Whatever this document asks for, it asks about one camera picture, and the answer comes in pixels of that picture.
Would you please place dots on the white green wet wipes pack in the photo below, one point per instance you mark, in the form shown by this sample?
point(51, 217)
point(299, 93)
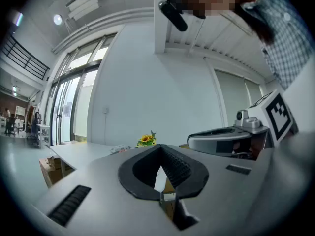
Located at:
point(118, 148)

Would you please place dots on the black metal railing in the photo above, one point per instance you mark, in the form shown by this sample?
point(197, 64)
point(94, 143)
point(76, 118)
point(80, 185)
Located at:
point(46, 74)

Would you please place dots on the glass sliding door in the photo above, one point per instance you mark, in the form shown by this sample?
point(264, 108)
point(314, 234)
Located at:
point(66, 102)

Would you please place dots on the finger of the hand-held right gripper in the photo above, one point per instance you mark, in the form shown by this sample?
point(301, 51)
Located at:
point(204, 141)

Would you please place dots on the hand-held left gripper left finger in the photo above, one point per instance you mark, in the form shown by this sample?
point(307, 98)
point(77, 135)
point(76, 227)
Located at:
point(110, 193)

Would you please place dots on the brown cardboard box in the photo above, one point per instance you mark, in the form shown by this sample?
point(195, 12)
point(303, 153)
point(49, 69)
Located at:
point(49, 172)

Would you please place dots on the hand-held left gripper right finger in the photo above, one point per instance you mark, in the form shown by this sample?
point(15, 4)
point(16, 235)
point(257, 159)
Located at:
point(221, 193)

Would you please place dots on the person's checked shirt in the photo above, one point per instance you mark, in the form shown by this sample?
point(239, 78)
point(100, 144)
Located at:
point(288, 45)

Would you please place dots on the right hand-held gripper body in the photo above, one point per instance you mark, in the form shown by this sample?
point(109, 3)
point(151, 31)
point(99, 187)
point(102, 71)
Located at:
point(280, 117)

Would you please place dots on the black head-worn camera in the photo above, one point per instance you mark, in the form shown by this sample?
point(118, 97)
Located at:
point(174, 18)

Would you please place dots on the round ceiling light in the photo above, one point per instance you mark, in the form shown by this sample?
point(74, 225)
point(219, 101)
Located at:
point(57, 19)

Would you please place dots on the white ceiling air conditioner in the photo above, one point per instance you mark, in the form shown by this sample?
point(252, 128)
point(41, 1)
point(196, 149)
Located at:
point(83, 4)

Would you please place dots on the artificial sunflower bouquet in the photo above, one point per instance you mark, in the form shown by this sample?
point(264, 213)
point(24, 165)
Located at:
point(145, 138)

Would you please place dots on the white roller blind window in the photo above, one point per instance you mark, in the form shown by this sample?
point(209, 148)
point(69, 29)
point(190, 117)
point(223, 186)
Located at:
point(231, 97)

